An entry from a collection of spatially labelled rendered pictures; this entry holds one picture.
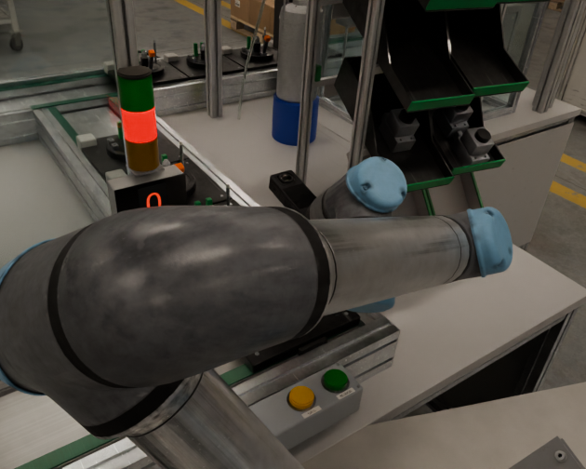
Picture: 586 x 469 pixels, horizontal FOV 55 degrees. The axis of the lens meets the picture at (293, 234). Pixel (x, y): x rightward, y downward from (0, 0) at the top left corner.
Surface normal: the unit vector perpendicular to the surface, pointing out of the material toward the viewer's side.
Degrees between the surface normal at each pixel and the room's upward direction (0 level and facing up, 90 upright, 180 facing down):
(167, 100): 90
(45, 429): 0
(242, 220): 12
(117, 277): 43
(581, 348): 0
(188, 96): 90
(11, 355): 87
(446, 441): 0
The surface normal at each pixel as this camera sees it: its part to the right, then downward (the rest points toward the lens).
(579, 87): -0.82, 0.29
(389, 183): 0.40, -0.30
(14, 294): -0.65, -0.29
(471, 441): 0.06, -0.82
